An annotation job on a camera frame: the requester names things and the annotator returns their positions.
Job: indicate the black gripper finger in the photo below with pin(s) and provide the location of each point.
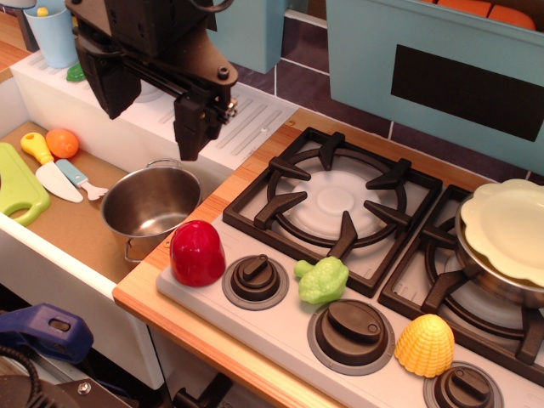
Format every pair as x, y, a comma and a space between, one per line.
113, 84
199, 118

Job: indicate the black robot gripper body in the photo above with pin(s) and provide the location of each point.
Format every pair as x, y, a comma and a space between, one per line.
164, 43

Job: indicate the red toy sweet potato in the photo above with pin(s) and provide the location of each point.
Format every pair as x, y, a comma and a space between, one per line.
196, 254

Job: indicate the small steel pot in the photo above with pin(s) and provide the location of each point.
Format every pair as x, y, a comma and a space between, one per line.
144, 207

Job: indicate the large steel pot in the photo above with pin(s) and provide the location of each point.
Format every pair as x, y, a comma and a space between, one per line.
478, 269

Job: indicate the purple toy eggplant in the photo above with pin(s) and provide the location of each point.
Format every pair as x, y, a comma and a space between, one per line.
75, 74

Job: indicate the light blue plastic cup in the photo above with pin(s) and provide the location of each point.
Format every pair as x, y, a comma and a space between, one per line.
51, 24

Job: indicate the orange toy fruit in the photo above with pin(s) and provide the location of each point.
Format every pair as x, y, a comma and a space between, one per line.
62, 143

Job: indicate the teal left cabinet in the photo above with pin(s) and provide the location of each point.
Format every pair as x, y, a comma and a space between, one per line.
250, 33

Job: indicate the green toy cutting board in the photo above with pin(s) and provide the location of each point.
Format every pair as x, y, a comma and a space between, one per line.
23, 198

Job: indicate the left black burner grate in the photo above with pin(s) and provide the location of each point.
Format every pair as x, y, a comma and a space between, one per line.
323, 196

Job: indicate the black burner grate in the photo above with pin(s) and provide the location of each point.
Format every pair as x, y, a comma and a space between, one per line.
323, 196
429, 279

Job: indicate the left black stove knob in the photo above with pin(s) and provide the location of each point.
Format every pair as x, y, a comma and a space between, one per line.
255, 283

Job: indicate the black stove knob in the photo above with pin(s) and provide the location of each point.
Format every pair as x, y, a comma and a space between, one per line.
462, 385
351, 337
255, 283

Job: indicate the green toy broccoli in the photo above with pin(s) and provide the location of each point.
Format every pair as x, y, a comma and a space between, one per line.
322, 282

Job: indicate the grey toy stove top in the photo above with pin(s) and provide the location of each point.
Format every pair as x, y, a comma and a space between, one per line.
280, 334

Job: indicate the blue clamp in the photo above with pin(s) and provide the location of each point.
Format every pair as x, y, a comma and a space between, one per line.
48, 330

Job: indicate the middle black stove knob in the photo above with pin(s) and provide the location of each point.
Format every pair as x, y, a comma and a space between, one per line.
351, 337

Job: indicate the teal cabinet with black window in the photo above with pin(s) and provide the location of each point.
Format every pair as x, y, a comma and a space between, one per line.
460, 76

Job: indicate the right black burner grate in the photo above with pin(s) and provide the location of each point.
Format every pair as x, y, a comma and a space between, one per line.
429, 279

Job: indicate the yellow toy corn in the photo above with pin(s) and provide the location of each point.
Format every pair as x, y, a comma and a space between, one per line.
426, 347

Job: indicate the pale yellow plastic plate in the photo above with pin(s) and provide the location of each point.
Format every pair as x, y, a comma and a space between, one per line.
504, 223

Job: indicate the right black stove knob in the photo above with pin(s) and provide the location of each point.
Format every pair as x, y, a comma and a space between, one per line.
462, 385

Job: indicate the blue handled toy fork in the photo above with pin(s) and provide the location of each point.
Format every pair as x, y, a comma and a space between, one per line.
80, 180

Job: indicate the yellow handled toy knife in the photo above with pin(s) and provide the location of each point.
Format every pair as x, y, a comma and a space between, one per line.
48, 173

